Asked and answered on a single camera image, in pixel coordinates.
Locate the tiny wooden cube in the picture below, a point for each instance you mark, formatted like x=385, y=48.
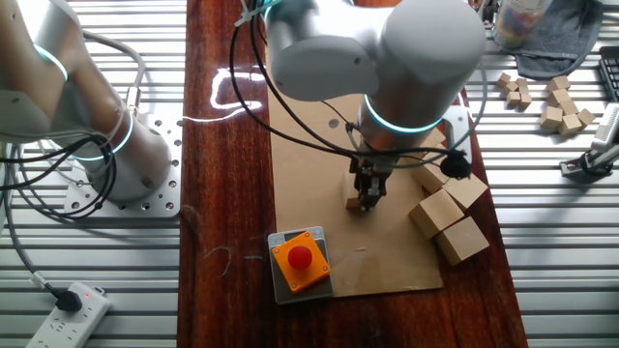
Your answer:
x=521, y=83
x=504, y=78
x=525, y=100
x=512, y=98
x=511, y=87

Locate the silver camera mount bracket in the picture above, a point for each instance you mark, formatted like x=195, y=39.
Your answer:
x=457, y=126

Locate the brown cardboard sheet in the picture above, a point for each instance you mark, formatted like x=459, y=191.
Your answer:
x=314, y=217

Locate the small wooden cube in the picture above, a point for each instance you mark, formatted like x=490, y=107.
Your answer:
x=557, y=96
x=586, y=117
x=569, y=124
x=569, y=107
x=559, y=83
x=551, y=117

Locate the black round wrist camera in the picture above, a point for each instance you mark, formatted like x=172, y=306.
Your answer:
x=455, y=165

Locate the reddish brown wooden board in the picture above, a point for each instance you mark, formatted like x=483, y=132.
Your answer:
x=227, y=217

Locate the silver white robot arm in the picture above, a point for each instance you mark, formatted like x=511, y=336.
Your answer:
x=425, y=48

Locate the dark grey towel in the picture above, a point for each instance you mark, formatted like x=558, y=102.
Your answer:
x=566, y=43

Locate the black keyboard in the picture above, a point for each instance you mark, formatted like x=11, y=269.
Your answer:
x=610, y=72

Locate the silver camera on stand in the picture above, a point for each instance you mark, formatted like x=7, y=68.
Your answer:
x=608, y=128

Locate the silver robot mounting plate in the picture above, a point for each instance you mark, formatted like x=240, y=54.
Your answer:
x=167, y=193

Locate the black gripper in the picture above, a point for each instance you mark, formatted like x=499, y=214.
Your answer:
x=370, y=169

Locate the white power strip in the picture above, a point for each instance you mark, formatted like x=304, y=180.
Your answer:
x=72, y=324

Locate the orange emergency stop button box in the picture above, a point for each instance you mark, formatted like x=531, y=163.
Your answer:
x=300, y=261

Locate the orange emergency stop button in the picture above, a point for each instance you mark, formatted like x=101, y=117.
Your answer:
x=309, y=296

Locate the metal camera stand bracket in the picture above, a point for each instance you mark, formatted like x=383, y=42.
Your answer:
x=578, y=168

